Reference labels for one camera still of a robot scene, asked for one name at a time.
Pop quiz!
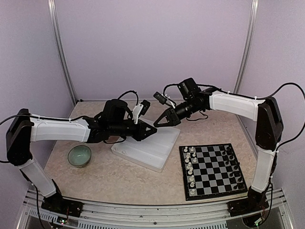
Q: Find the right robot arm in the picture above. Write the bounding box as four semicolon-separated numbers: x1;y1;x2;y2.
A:
153;78;284;212

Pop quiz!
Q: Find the white divided plastic tray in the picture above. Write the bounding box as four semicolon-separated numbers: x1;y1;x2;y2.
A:
111;127;180;173

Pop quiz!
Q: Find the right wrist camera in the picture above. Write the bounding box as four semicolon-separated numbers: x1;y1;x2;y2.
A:
153;92;176;108

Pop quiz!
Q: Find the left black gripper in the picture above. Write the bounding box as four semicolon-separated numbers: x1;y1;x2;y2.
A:
109;119;157;141

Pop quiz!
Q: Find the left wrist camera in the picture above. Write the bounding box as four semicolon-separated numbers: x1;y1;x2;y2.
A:
132;100;151;124

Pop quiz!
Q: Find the green glass bowl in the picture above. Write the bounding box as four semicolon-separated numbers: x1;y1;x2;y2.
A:
68;145;92;168

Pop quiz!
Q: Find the front aluminium rail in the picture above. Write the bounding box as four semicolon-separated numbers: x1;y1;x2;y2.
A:
15;189;295;229

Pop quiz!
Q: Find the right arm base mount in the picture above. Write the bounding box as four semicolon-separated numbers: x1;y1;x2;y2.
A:
227;198;269;217

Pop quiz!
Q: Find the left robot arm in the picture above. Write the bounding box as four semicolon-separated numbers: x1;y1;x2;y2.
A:
1;99;157;212

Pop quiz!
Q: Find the right aluminium frame post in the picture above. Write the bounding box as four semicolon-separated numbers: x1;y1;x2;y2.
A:
234;0;259;94

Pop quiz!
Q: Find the aluminium frame post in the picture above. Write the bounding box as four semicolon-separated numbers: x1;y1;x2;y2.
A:
48;0;78;105
234;0;259;94

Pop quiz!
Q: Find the left aluminium frame post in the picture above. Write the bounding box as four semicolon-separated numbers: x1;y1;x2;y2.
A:
48;0;78;105

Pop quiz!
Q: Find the black white chess board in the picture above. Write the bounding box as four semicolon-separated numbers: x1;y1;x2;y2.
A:
179;143;248;201

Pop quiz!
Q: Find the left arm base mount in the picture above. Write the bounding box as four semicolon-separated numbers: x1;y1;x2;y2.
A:
41;198;83;218

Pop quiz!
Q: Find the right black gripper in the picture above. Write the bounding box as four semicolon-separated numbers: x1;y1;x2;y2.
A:
153;97;201;127

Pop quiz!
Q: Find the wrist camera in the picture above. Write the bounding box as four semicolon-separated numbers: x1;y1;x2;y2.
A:
153;92;176;108
132;100;151;124

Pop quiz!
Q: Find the row of black chess pieces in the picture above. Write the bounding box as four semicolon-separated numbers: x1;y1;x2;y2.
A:
217;144;247;192

